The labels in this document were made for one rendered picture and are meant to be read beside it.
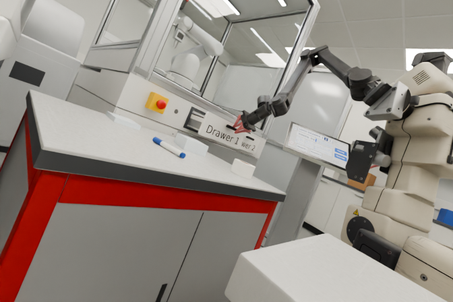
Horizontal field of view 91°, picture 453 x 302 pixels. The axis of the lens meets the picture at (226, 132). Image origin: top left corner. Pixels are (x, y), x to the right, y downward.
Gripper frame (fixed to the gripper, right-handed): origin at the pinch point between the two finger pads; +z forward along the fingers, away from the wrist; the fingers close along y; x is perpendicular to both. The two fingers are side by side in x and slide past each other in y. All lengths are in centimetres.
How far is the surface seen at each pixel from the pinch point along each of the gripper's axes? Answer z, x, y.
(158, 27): -5, 47, 29
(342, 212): 34, -290, -21
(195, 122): 11.4, 15.8, 4.9
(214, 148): 21.5, -8.0, 1.8
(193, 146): -2.5, 33.1, -20.4
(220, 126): 3.0, 7.5, 0.8
